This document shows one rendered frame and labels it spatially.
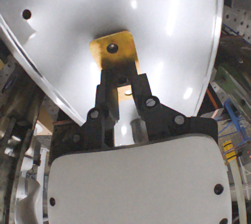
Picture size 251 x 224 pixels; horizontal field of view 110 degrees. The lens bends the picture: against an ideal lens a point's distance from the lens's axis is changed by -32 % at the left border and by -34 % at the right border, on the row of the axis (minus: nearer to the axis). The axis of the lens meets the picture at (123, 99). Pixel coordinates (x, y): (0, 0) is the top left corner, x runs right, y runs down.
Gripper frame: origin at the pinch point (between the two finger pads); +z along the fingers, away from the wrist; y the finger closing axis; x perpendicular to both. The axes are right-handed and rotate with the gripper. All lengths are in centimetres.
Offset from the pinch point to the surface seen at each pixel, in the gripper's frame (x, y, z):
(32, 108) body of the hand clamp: -1.0, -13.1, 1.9
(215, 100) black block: -17.4, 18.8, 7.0
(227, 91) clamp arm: -6.6, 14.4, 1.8
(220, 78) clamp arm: -5.4, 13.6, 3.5
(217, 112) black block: -18.7, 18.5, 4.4
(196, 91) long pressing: -7.0, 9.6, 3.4
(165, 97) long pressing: -6.7, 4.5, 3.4
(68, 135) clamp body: -14.9, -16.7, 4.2
